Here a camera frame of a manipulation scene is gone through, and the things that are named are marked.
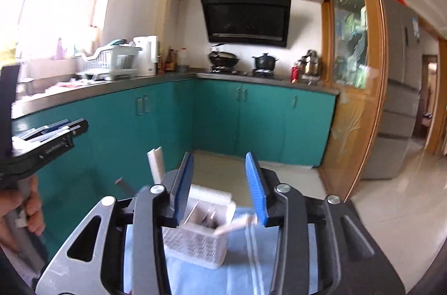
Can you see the person's left hand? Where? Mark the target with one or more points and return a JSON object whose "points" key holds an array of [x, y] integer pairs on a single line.
{"points": [[33, 207]]}

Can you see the white plastic utensil basket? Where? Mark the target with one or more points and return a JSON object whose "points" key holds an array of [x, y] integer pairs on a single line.
{"points": [[206, 242]]}

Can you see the blue striped cloth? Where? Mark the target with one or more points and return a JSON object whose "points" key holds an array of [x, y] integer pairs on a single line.
{"points": [[223, 281]]}

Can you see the dark sauce bottle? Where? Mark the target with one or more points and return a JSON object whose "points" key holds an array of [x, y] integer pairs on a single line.
{"points": [[169, 60]]}

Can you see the black cooking pot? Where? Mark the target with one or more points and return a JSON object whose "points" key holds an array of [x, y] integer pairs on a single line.
{"points": [[265, 63]]}

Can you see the wooden door frame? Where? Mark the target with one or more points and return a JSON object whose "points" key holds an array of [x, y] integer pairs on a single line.
{"points": [[434, 89]]}

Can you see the wooden glass door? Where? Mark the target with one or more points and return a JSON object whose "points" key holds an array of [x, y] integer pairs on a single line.
{"points": [[352, 54]]}

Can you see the black wok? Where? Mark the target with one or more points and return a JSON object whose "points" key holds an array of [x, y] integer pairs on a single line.
{"points": [[223, 58]]}

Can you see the white chopstick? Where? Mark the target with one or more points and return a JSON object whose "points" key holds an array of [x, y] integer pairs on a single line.
{"points": [[234, 226], [156, 166]]}

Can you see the black range hood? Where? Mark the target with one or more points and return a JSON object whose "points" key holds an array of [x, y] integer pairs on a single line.
{"points": [[246, 19]]}

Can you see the teal base cabinet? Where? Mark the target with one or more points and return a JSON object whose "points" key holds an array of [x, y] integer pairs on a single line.
{"points": [[265, 127], [104, 134]]}

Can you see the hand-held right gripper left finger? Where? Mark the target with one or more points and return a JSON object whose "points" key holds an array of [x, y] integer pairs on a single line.
{"points": [[184, 190]]}

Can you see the clear oil bottle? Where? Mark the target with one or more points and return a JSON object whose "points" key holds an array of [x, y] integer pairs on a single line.
{"points": [[183, 57]]}

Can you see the white dish rack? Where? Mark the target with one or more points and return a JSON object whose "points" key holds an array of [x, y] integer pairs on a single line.
{"points": [[108, 61]]}

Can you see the gas stove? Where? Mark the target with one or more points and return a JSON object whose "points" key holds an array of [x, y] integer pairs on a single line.
{"points": [[241, 72]]}

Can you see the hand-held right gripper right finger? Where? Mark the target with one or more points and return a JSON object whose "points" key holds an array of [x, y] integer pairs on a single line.
{"points": [[256, 190]]}

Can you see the black ribbed chopstick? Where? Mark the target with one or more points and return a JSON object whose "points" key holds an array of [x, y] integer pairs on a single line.
{"points": [[124, 186]]}

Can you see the grey kitchen countertop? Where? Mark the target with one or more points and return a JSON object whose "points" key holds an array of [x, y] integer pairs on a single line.
{"points": [[104, 85]]}

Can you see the grey refrigerator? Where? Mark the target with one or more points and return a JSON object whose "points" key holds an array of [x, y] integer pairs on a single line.
{"points": [[394, 89]]}

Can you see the white electric kettle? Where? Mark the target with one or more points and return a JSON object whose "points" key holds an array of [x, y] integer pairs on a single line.
{"points": [[146, 56]]}

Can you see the steel kettle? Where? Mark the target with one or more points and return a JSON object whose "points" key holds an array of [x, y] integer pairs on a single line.
{"points": [[312, 64]]}

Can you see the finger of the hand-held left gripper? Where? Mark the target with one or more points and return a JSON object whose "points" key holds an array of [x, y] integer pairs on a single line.
{"points": [[45, 137], [66, 125]]}

